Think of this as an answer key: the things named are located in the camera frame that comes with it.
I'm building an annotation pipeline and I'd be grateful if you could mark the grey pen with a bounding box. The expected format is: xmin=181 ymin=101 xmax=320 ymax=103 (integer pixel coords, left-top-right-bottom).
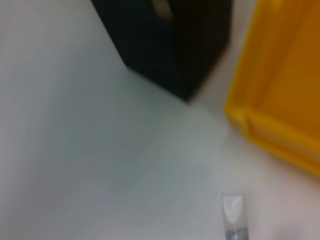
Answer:
xmin=221 ymin=193 xmax=251 ymax=240

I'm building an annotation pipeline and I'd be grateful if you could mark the black mesh pen holder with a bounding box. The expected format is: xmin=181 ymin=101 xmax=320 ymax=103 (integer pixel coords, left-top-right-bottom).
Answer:
xmin=90 ymin=0 xmax=233 ymax=103

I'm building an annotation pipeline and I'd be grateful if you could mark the yellow plastic bin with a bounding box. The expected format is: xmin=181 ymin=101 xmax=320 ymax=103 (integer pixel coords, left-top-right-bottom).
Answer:
xmin=224 ymin=0 xmax=320 ymax=177

